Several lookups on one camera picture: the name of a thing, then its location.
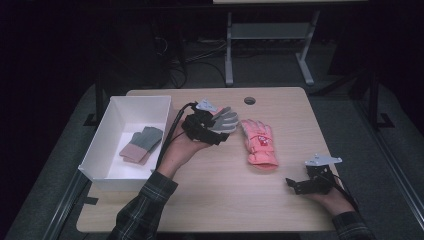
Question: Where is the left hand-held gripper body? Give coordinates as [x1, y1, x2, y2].
[181, 97, 219, 144]

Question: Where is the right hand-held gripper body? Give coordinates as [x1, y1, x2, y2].
[294, 152, 344, 196]

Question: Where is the pink glove with grey palm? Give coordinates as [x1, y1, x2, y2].
[209, 105, 240, 135]

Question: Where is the white box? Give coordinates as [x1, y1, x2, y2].
[77, 95, 177, 193]

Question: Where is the person's right hand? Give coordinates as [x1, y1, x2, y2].
[303, 184, 356, 218]

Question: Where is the person's left hand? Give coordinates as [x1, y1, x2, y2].
[155, 118, 211, 180]

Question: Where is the pink padded ski glove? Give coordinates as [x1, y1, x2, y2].
[240, 118, 280, 171]

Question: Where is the black metal stand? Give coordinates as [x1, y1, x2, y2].
[365, 68, 396, 132]
[83, 74, 108, 128]

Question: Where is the right hand-held gripper black cable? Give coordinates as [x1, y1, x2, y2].
[324, 172, 362, 214]

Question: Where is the bundle of floor cables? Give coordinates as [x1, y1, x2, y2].
[152, 35, 228, 90]

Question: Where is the grey metal floor rail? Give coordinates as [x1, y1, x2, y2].
[42, 171, 92, 240]
[353, 99, 424, 222]

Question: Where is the grey metal desk frame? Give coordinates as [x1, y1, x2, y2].
[224, 9, 322, 88]

